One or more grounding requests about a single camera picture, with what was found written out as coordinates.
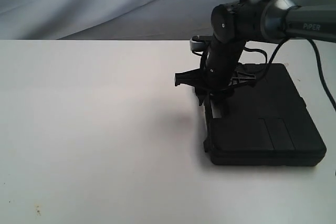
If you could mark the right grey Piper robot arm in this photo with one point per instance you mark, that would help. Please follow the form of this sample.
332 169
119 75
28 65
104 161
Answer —
235 24

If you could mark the black plastic carry case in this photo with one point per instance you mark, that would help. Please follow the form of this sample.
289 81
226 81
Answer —
268 125

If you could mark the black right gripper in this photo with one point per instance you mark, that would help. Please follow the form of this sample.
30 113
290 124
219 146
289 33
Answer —
217 72

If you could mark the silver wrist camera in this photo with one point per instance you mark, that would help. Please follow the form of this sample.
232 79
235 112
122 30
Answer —
199 43

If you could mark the white backdrop cloth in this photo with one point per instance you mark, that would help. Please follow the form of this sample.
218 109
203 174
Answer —
105 3

